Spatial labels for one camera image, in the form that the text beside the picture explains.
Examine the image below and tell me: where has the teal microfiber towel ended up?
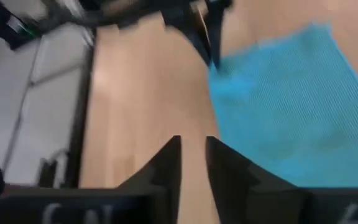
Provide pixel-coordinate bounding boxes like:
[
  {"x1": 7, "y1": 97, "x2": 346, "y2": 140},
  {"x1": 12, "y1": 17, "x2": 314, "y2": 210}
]
[{"x1": 208, "y1": 23, "x2": 358, "y2": 188}]

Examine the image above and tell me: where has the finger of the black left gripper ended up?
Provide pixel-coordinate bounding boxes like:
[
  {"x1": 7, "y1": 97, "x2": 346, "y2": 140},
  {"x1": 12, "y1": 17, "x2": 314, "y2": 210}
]
[
  {"x1": 162, "y1": 5, "x2": 213, "y2": 68},
  {"x1": 206, "y1": 0, "x2": 234, "y2": 70}
]

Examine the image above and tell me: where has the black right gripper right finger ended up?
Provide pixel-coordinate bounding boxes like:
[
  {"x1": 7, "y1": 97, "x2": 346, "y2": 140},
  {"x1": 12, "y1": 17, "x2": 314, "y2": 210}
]
[{"x1": 206, "y1": 136, "x2": 358, "y2": 224}]

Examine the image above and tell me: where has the black aluminium table frame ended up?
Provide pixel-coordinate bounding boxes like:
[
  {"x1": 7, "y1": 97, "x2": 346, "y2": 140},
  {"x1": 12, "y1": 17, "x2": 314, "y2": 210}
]
[{"x1": 63, "y1": 26, "x2": 98, "y2": 189}]

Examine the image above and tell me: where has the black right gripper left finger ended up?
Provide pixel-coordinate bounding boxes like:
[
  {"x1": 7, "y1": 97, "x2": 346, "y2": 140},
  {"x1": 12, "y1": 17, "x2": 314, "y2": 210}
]
[{"x1": 0, "y1": 134, "x2": 183, "y2": 224}]

